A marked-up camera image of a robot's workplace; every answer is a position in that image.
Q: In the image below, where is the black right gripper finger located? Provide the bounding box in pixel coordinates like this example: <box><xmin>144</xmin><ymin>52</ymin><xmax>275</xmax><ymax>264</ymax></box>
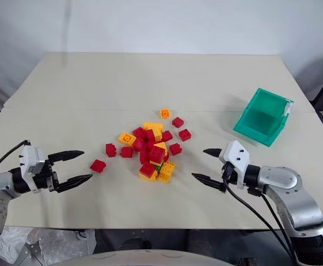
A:
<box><xmin>203</xmin><ymin>148</ymin><xmax>223</xmax><ymax>159</ymax></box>
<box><xmin>191</xmin><ymin>173</ymin><xmax>226</xmax><ymax>193</ymax></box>

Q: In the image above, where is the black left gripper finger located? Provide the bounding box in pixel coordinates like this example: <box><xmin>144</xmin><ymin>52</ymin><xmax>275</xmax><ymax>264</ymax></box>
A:
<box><xmin>57</xmin><ymin>173</ymin><xmax>94</xmax><ymax>194</ymax></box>
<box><xmin>48</xmin><ymin>150</ymin><xmax>85</xmax><ymax>163</ymax></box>

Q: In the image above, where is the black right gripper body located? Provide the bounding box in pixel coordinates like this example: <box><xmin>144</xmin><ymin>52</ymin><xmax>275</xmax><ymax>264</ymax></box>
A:
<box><xmin>221</xmin><ymin>162</ymin><xmax>238</xmax><ymax>186</ymax></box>

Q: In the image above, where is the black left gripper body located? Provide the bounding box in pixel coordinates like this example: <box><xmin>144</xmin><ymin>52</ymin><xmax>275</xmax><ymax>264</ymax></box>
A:
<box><xmin>33</xmin><ymin>154</ymin><xmax>60</xmax><ymax>194</ymax></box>

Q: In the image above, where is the green plastic bin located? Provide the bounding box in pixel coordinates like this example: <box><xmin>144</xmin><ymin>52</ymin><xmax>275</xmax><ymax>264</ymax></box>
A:
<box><xmin>233</xmin><ymin>88</ymin><xmax>295</xmax><ymax>147</ymax></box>

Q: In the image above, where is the yellow toy block with studs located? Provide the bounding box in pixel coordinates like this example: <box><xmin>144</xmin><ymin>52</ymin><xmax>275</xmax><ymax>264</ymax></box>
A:
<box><xmin>157</xmin><ymin>161</ymin><xmax>176</xmax><ymax>184</ymax></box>

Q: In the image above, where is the large red toy block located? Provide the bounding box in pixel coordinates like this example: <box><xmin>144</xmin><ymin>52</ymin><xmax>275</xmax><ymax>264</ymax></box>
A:
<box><xmin>149</xmin><ymin>145</ymin><xmax>166</xmax><ymax>163</ymax></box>

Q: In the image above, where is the yellow plastic toy brick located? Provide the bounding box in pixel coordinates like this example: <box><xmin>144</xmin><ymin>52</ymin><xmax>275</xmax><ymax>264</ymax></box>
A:
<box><xmin>142</xmin><ymin>121</ymin><xmax>164</xmax><ymax>142</ymax></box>

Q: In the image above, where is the crumpled clear plastic bag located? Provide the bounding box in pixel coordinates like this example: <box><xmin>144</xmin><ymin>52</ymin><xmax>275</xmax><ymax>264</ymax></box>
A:
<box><xmin>0</xmin><ymin>226</ymin><xmax>97</xmax><ymax>266</ymax></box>

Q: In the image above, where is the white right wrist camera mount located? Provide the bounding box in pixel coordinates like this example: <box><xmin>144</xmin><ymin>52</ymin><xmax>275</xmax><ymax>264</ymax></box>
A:
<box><xmin>219</xmin><ymin>140</ymin><xmax>251</xmax><ymax>184</ymax></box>

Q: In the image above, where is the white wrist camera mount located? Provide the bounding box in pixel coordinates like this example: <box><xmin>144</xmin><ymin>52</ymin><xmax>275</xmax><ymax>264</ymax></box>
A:
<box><xmin>219</xmin><ymin>140</ymin><xmax>251</xmax><ymax>184</ymax></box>
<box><xmin>19</xmin><ymin>145</ymin><xmax>45</xmax><ymax>192</ymax></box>

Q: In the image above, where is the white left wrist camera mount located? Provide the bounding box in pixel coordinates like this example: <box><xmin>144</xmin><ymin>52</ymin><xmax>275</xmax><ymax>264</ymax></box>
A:
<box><xmin>19</xmin><ymin>145</ymin><xmax>45</xmax><ymax>192</ymax></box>

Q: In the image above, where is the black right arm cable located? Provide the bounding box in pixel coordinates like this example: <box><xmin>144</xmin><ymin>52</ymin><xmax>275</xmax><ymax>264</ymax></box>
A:
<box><xmin>223</xmin><ymin>177</ymin><xmax>295</xmax><ymax>266</ymax></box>
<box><xmin>247</xmin><ymin>187</ymin><xmax>300</xmax><ymax>266</ymax></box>

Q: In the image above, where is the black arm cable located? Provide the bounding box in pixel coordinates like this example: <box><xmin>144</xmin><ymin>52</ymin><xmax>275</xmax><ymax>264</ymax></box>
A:
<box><xmin>0</xmin><ymin>140</ymin><xmax>31</xmax><ymax>175</ymax></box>
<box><xmin>223</xmin><ymin>177</ymin><xmax>295</xmax><ymax>266</ymax></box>
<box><xmin>247</xmin><ymin>187</ymin><xmax>300</xmax><ymax>266</ymax></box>

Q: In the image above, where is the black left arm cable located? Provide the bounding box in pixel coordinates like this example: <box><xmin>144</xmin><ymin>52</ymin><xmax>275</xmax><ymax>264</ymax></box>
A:
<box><xmin>0</xmin><ymin>140</ymin><xmax>31</xmax><ymax>175</ymax></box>

